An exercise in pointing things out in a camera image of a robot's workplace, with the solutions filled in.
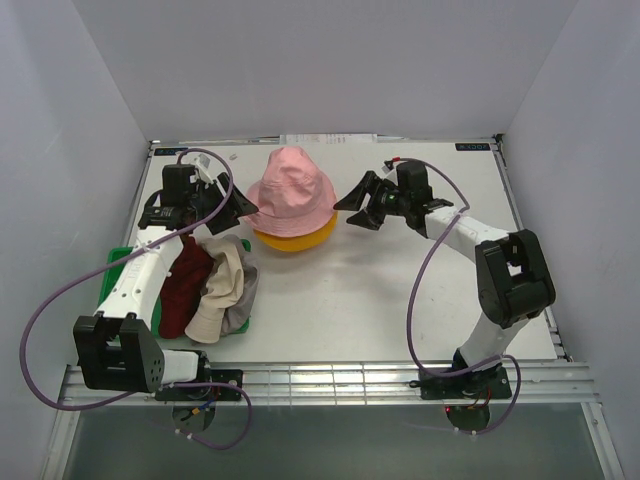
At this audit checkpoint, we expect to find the dark red bucket hat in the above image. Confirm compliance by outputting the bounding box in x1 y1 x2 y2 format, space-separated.
158 236 214 339

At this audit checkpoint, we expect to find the yellow bucket hat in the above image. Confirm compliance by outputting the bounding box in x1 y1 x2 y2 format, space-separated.
253 213 338 253

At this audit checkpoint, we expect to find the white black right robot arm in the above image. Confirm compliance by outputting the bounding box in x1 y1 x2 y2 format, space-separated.
334 157 556 397

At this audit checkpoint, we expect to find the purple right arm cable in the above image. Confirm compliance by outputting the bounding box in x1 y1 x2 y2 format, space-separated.
383 157 522 437

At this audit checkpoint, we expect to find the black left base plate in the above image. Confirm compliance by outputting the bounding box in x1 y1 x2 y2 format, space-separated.
154 369 244 403

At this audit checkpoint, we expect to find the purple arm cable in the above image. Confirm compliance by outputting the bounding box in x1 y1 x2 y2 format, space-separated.
19 148 251 449
383 157 522 437

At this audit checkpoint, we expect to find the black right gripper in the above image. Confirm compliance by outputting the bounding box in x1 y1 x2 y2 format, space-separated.
333 171 410 231

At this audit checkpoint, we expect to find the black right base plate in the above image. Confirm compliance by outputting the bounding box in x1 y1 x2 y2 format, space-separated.
409 365 512 400

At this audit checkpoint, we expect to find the dark label sticker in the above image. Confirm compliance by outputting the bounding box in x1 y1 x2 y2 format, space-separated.
454 142 491 152

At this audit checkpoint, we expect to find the left corner label sticker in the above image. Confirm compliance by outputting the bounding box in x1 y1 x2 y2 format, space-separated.
153 147 187 156

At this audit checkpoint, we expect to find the beige bucket hat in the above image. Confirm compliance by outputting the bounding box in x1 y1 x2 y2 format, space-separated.
185 235 245 344

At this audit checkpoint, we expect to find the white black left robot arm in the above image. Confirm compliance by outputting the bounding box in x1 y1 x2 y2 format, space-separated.
73 163 257 400

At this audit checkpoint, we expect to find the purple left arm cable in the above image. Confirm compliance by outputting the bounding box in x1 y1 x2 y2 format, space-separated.
19 148 251 449

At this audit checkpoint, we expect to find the pink bucket hat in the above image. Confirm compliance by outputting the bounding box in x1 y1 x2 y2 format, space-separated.
244 146 337 238

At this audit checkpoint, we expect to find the grey bucket hat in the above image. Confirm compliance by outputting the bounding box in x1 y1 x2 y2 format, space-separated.
221 242 260 336

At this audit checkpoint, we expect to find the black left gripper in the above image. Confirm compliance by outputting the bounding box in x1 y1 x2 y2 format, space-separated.
188 172 258 236

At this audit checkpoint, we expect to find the green plastic bin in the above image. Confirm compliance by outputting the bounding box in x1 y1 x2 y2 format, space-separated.
97 246 250 338

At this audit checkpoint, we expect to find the aluminium table frame rail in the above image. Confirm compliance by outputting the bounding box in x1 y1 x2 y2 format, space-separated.
57 360 601 409

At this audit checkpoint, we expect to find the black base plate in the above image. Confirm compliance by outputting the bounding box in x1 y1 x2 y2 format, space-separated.
409 365 512 400
154 369 244 403

